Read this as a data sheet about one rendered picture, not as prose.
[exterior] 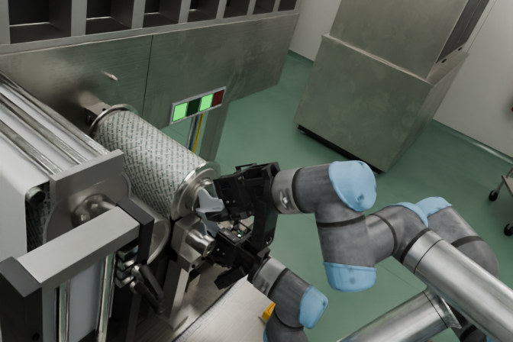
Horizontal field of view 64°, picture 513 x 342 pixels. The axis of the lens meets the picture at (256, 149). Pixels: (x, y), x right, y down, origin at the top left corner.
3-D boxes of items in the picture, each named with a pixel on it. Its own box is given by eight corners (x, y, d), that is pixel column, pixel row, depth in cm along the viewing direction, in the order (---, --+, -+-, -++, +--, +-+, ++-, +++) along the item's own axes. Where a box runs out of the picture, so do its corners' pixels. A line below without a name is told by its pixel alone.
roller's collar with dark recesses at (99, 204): (97, 261, 59) (100, 229, 55) (71, 237, 61) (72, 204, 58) (132, 239, 64) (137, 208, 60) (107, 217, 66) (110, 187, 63)
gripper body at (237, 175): (233, 166, 80) (285, 157, 72) (248, 206, 81) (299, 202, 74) (208, 181, 74) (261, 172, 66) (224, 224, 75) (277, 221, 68)
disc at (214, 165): (166, 235, 83) (178, 178, 75) (165, 233, 83) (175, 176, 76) (213, 204, 95) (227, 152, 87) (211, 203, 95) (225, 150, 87)
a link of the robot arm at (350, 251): (401, 272, 66) (388, 204, 66) (357, 299, 59) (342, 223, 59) (361, 267, 72) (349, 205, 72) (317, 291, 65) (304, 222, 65)
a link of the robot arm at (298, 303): (304, 340, 84) (318, 315, 80) (262, 307, 88) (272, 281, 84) (321, 316, 90) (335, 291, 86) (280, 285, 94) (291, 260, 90)
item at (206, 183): (220, 191, 89) (197, 218, 86) (212, 187, 90) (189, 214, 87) (213, 175, 82) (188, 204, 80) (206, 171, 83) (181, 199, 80)
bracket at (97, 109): (101, 124, 92) (101, 116, 91) (84, 112, 94) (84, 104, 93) (119, 117, 96) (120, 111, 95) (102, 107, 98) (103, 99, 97)
